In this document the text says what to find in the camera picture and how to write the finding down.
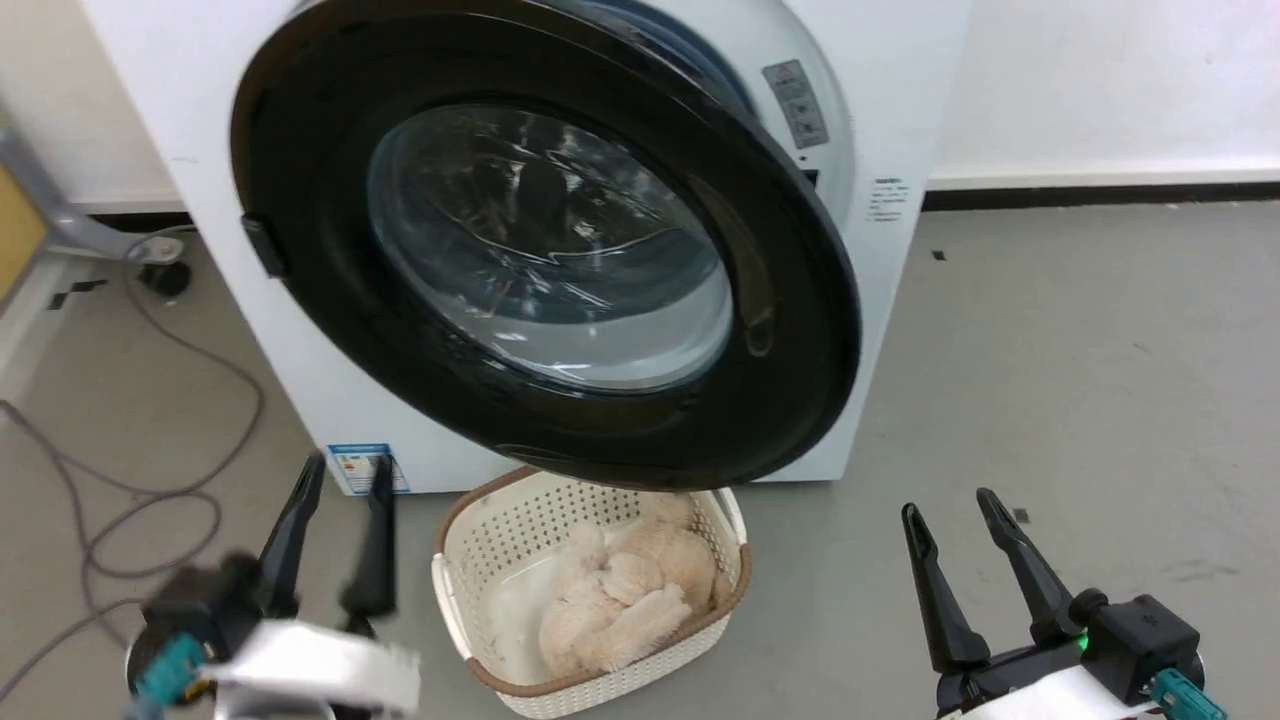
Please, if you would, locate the teal cable connector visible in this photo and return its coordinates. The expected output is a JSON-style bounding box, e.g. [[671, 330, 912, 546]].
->
[[135, 632, 208, 706], [1150, 669, 1229, 720]]

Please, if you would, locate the yellow wooden board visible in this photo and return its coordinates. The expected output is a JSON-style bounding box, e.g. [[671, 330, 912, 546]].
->
[[0, 165, 50, 303]]

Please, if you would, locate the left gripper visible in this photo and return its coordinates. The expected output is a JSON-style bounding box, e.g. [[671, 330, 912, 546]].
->
[[125, 453, 422, 720]]

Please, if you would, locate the white front-load washing machine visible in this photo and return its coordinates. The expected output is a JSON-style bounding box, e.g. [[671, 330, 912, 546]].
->
[[80, 0, 976, 497]]

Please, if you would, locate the black caster wheel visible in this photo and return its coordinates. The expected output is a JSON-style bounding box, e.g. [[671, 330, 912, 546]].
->
[[139, 261, 192, 300]]

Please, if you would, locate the white perforated laundry basket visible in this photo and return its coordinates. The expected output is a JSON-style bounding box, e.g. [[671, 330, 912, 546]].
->
[[432, 465, 752, 720]]

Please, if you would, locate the grey metal frame leg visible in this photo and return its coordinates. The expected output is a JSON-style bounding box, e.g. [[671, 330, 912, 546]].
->
[[0, 125, 188, 267]]

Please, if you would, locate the grey warning sticker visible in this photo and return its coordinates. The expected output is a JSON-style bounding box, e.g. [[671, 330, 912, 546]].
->
[[762, 59, 831, 151]]

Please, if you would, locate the blue energy label sticker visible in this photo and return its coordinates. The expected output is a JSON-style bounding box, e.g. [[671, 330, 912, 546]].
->
[[327, 443, 411, 497]]

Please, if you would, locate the beige plush toy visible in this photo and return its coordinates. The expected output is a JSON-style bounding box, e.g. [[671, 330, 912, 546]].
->
[[538, 494, 732, 677]]

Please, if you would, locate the grey floor cable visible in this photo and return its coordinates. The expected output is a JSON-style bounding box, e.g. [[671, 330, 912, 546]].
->
[[0, 228, 267, 703]]

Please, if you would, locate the black round washing machine door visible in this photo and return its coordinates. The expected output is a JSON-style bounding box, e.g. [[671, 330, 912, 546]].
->
[[230, 0, 863, 492]]

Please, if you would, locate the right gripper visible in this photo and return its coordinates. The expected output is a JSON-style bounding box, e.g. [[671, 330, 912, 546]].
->
[[901, 487, 1207, 720]]

